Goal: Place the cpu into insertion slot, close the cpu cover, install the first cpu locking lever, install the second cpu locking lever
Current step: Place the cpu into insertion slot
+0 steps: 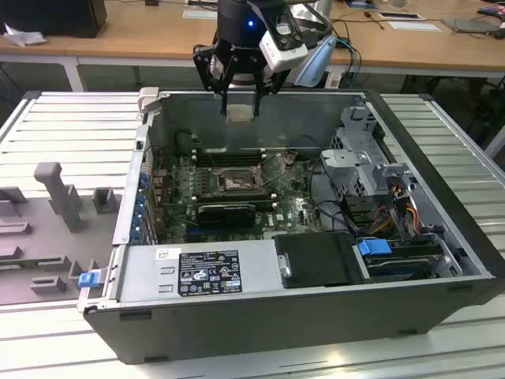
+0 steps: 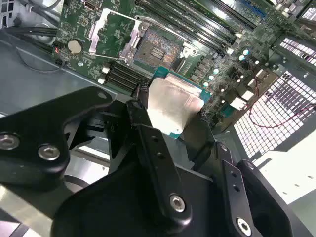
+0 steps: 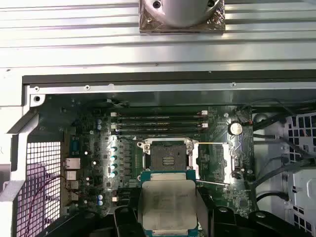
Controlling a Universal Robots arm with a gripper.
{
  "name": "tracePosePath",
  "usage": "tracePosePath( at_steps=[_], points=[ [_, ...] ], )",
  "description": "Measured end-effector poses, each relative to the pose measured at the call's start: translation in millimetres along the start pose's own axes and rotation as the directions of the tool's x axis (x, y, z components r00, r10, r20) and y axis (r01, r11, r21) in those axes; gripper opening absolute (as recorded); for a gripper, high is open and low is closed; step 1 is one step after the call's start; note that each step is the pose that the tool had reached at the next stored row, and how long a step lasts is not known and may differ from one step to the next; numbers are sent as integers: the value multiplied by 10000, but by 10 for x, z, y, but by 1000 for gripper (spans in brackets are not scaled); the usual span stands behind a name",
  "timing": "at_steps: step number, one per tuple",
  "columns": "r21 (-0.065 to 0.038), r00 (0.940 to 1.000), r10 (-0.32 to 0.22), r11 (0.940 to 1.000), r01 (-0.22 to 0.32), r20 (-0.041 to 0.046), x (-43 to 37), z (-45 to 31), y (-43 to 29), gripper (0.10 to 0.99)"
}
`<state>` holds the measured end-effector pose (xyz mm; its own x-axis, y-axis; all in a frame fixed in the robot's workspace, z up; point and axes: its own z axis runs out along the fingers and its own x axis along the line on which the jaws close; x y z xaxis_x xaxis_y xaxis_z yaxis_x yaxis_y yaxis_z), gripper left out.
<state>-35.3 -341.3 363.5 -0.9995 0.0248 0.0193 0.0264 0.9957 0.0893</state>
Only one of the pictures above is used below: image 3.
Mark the silver CPU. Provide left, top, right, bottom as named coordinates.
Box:
left=137, top=169, right=200, bottom=237

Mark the silver coin battery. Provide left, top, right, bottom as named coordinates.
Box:
left=228, top=121, right=244, bottom=135

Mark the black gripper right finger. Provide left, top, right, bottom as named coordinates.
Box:
left=197, top=189, right=307, bottom=237

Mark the black RAM slot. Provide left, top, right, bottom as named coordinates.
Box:
left=110, top=118, right=208, bottom=123
left=110, top=111, right=208, bottom=118
left=110, top=128, right=208, bottom=136
left=110, top=123, right=208, bottom=129

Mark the silver network port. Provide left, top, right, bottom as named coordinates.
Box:
left=64, top=158, right=81, bottom=171

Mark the CPU socket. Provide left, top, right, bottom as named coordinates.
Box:
left=136, top=139, right=198, bottom=174

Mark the metal socket cover frame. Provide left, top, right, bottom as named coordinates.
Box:
left=191, top=141, right=242, bottom=186

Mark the square brown base plate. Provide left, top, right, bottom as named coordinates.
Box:
left=138, top=0, right=226, bottom=36

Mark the black open PC case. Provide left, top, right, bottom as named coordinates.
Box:
left=0, top=66, right=316, bottom=237

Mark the green motherboard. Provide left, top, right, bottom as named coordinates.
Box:
left=61, top=98, right=255, bottom=223

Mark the black cable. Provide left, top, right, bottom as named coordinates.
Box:
left=256, top=190, right=290, bottom=207

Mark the silver metal disk cage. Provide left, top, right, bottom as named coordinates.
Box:
left=283, top=112, right=316, bottom=237

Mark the blue serial port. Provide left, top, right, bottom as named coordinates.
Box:
left=70, top=137, right=80, bottom=156

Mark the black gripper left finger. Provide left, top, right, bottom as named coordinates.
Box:
left=44, top=190, right=143, bottom=237

